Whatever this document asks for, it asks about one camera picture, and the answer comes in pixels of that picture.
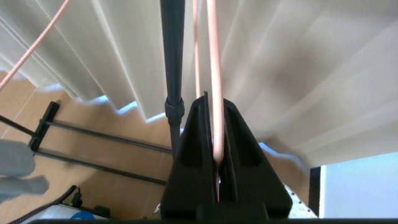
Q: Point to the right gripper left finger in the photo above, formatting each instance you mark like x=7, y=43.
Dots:
x=189, y=189

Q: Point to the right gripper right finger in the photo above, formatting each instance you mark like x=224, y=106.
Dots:
x=252, y=189

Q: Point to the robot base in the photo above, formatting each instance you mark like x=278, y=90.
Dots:
x=56, y=214

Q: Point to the white laundry basket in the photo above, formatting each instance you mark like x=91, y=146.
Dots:
x=298, y=205

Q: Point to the black clothes rack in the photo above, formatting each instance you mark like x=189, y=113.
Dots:
x=172, y=46

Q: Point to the beige curtain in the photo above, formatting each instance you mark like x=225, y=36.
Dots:
x=295, y=62

